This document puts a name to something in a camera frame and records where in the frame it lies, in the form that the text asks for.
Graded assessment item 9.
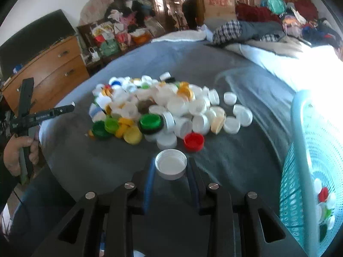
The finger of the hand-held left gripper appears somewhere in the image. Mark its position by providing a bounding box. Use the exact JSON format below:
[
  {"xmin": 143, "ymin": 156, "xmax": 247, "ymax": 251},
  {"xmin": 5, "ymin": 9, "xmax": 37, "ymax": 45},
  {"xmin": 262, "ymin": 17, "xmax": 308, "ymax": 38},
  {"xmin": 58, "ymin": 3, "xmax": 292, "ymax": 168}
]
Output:
[{"xmin": 50, "ymin": 104, "xmax": 75, "ymax": 119}]

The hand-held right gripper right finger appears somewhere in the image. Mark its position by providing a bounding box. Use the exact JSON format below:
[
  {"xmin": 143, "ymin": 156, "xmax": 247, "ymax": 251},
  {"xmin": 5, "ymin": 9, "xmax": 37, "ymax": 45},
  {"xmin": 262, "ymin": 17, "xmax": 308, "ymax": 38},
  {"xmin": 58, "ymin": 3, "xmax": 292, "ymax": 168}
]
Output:
[{"xmin": 186, "ymin": 157, "xmax": 308, "ymax": 257}]

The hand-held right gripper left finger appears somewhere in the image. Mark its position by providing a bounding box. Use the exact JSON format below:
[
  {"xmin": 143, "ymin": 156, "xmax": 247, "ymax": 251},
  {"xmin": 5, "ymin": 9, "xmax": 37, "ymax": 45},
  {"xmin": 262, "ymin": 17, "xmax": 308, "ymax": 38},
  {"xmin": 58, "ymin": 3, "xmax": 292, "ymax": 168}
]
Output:
[{"xmin": 32, "ymin": 157, "xmax": 157, "ymax": 257}]

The large white bottle cap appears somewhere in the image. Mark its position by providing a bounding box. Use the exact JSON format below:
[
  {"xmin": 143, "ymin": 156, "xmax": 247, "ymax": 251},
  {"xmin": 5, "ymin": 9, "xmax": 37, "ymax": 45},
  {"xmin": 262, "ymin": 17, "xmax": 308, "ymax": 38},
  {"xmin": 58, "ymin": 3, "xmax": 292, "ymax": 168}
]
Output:
[{"xmin": 155, "ymin": 149, "xmax": 187, "ymax": 180}]

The pile of plastic bottle caps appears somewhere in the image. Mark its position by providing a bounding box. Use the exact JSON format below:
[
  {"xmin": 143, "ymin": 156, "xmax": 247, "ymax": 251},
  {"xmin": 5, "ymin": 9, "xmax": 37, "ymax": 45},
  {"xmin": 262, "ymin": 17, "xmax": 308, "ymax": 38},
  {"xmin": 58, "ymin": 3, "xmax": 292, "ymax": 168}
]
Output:
[{"xmin": 88, "ymin": 71, "xmax": 254, "ymax": 153}]

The teal plastic basket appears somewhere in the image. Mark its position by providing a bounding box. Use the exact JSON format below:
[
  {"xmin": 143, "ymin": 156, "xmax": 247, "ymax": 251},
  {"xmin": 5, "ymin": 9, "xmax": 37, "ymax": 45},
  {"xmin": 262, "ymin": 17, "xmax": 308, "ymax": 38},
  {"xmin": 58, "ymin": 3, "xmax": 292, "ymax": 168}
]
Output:
[{"xmin": 279, "ymin": 90, "xmax": 343, "ymax": 257}]

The person's left hand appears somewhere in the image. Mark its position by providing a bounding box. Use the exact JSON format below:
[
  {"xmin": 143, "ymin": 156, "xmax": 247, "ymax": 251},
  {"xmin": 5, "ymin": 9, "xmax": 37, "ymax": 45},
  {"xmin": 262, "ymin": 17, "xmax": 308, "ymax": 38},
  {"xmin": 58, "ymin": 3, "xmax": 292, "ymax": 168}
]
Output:
[{"xmin": 3, "ymin": 135, "xmax": 41, "ymax": 177}]

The wooden dresser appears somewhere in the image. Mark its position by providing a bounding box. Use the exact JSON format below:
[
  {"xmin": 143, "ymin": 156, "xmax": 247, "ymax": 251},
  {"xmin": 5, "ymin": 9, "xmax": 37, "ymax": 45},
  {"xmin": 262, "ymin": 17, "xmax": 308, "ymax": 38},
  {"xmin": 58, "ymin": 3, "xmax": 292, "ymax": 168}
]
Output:
[{"xmin": 1, "ymin": 35, "xmax": 90, "ymax": 110}]

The black television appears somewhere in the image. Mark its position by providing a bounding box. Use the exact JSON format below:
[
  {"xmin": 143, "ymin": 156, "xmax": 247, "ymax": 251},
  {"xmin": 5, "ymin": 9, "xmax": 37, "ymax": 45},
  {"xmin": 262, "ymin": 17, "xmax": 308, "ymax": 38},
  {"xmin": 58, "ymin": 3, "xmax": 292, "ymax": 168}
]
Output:
[{"xmin": 0, "ymin": 9, "xmax": 77, "ymax": 73}]

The small white bag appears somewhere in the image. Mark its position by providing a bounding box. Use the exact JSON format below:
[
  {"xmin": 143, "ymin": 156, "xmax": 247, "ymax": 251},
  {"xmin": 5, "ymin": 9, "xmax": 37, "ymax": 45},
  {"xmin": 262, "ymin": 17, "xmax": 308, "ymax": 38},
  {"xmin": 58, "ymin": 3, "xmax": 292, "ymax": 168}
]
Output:
[{"xmin": 88, "ymin": 47, "xmax": 100, "ymax": 62}]

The dark wooden table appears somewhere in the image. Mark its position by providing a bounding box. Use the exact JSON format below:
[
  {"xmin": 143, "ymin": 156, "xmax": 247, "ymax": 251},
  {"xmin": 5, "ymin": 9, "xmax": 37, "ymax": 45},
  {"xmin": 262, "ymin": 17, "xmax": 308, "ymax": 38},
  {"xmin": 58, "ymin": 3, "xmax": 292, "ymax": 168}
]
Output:
[{"xmin": 76, "ymin": 23, "xmax": 150, "ymax": 73}]

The green bag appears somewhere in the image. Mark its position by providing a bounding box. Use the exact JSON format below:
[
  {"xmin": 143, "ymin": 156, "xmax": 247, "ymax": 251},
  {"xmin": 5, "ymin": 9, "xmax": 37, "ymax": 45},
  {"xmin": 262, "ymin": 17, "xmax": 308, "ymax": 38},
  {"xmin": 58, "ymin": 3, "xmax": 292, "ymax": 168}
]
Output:
[{"xmin": 100, "ymin": 40, "xmax": 120, "ymax": 57}]

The red white gold bag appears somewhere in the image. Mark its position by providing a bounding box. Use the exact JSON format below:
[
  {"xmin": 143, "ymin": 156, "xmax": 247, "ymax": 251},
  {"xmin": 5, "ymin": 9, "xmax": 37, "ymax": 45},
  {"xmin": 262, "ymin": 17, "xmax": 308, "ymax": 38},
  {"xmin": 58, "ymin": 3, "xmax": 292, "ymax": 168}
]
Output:
[{"xmin": 92, "ymin": 25, "xmax": 116, "ymax": 43}]

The pink bag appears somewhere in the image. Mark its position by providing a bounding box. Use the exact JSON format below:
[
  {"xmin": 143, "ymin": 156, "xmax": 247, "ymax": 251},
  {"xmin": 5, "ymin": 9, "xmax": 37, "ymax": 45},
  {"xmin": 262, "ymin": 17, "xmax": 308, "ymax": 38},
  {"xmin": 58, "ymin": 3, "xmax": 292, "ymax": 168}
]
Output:
[{"xmin": 115, "ymin": 32, "xmax": 132, "ymax": 49}]

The person's blue jeans leg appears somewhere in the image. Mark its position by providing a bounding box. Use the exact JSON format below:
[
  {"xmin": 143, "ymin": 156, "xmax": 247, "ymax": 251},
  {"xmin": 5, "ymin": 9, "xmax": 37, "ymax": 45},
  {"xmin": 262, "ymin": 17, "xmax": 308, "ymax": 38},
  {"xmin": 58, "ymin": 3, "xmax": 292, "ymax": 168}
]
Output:
[{"xmin": 5, "ymin": 163, "xmax": 78, "ymax": 257}]

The orange bag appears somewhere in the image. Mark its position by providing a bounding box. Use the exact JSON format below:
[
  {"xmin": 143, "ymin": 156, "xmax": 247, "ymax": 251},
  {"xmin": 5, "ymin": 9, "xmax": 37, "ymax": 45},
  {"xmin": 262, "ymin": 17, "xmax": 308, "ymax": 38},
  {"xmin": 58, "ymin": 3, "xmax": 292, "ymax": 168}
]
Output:
[{"xmin": 132, "ymin": 33, "xmax": 148, "ymax": 45}]

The round woven mat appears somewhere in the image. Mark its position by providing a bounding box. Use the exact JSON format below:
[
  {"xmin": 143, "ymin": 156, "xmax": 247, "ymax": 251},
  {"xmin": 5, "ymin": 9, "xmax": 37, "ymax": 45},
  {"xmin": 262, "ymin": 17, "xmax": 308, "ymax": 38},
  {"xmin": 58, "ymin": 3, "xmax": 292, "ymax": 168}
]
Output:
[{"xmin": 80, "ymin": 0, "xmax": 116, "ymax": 26}]

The pile of clothes and bags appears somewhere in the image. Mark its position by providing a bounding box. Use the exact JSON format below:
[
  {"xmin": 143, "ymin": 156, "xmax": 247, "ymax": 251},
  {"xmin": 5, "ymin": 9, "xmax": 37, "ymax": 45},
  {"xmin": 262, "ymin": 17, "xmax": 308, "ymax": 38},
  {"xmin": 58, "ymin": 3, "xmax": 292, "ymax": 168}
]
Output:
[{"xmin": 104, "ymin": 0, "xmax": 158, "ymax": 33}]

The white fleece blanket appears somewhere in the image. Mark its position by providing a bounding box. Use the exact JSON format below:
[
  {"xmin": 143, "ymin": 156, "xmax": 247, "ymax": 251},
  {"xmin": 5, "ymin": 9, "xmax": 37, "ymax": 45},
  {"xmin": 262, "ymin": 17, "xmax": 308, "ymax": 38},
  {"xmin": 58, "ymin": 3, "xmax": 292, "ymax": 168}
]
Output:
[{"xmin": 151, "ymin": 29, "xmax": 215, "ymax": 43}]

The plaid shirt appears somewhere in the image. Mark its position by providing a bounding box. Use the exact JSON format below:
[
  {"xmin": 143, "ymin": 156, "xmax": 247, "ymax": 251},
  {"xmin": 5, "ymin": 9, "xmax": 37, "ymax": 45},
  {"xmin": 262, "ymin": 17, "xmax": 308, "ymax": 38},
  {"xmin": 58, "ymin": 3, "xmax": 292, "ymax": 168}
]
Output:
[{"xmin": 212, "ymin": 20, "xmax": 280, "ymax": 45}]

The white duvet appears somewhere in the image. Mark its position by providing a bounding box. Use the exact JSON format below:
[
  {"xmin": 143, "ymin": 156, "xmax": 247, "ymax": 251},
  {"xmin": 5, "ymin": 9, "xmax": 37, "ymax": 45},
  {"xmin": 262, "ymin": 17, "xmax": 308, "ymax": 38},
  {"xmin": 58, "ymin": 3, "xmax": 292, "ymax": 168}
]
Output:
[{"xmin": 225, "ymin": 39, "xmax": 343, "ymax": 108}]

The dark red blanket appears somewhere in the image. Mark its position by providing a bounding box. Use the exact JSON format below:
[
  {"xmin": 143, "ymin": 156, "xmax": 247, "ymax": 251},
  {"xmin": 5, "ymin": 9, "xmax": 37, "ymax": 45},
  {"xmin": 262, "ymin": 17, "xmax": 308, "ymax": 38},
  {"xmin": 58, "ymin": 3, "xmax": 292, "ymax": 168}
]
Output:
[{"xmin": 235, "ymin": 3, "xmax": 282, "ymax": 23}]

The cardboard box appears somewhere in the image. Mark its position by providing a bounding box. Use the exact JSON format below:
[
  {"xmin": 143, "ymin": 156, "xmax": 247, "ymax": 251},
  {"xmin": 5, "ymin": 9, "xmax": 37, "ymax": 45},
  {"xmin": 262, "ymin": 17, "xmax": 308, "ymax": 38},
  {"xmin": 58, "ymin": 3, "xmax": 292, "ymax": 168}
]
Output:
[{"xmin": 202, "ymin": 0, "xmax": 238, "ymax": 22}]

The heap of colourful clothes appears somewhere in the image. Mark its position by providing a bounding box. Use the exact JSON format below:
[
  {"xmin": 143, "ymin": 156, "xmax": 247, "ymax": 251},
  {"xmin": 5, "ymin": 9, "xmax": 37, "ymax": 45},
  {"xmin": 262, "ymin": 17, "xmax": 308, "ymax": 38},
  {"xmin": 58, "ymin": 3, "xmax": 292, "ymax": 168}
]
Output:
[{"xmin": 281, "ymin": 1, "xmax": 343, "ymax": 49}]

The teal bag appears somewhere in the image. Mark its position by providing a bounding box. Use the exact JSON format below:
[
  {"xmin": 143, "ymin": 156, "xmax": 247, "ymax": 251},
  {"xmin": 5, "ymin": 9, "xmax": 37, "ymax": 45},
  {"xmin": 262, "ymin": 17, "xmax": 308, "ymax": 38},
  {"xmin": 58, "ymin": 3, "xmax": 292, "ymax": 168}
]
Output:
[{"xmin": 261, "ymin": 0, "xmax": 287, "ymax": 14}]

